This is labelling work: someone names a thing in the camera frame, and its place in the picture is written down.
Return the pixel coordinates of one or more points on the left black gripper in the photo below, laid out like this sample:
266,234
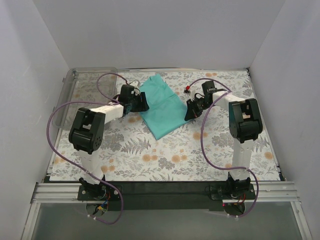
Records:
141,102

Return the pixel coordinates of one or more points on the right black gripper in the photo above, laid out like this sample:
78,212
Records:
194,108

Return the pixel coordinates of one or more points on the teal t shirt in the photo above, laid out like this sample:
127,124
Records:
166,110

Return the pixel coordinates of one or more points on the clear plastic bin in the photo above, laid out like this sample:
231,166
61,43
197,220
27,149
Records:
80,86

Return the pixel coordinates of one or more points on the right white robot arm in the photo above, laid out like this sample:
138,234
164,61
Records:
245,126

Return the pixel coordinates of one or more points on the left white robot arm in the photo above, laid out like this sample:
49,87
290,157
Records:
87,130

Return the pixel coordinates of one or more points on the floral table mat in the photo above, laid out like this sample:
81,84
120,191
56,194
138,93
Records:
200,150

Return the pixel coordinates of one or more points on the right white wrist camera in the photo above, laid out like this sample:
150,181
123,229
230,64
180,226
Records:
191,93

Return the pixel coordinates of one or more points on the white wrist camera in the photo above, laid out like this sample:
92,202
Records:
136,84
191,93

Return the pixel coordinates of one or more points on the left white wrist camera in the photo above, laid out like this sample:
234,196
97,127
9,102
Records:
136,84

